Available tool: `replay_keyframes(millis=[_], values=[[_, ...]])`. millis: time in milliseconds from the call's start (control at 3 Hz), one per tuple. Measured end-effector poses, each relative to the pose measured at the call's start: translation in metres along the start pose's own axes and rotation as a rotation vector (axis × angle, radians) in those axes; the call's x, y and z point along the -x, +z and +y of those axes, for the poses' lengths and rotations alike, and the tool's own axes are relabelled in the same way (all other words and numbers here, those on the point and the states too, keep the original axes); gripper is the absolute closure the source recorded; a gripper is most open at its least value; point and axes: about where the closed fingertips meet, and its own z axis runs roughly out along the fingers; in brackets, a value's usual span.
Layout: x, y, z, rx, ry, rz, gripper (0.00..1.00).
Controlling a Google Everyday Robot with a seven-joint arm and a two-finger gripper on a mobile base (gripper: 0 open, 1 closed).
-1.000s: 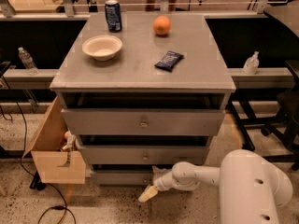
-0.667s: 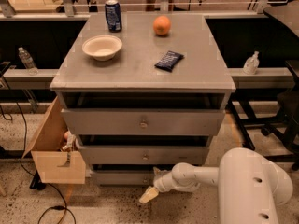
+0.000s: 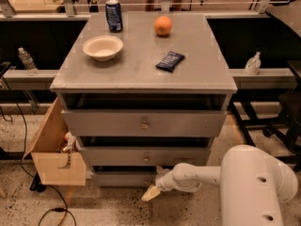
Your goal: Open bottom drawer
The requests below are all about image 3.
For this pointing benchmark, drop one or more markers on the grey middle drawer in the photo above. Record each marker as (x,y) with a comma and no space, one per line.
(144,151)

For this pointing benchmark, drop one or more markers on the grey drawer cabinet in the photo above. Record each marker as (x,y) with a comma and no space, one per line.
(131,81)

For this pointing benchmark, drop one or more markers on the grey bottom drawer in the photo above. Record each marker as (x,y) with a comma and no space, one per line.
(125,176)

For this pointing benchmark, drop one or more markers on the orange fruit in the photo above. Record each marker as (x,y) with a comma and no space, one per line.
(162,26)

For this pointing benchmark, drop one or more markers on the cardboard box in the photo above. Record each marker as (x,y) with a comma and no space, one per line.
(55,163)

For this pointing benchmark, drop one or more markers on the grey top drawer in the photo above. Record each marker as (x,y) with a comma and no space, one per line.
(137,123)

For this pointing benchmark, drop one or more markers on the white paper bowl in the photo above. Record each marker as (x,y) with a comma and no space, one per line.
(103,48)

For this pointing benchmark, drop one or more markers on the clear sanitizer pump bottle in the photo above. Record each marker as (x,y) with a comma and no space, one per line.
(253,64)

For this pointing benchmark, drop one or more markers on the clear plastic water bottle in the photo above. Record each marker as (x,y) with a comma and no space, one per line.
(28,61)

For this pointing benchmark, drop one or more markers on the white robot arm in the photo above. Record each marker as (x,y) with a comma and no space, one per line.
(253,185)

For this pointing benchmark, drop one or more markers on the grey drawer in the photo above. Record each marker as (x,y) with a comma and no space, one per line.
(137,123)
(125,176)
(144,151)

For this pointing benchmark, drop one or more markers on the grey metal rail bench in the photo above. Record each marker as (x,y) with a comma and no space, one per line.
(265,79)

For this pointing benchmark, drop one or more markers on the blue soda can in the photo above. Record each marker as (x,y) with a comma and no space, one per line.
(113,15)

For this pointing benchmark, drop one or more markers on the dark blue snack bag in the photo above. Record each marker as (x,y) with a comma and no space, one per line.
(170,61)

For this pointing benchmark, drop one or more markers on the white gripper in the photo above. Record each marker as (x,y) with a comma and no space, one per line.
(165,182)

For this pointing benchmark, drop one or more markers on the black office chair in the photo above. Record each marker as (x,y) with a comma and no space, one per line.
(286,126)

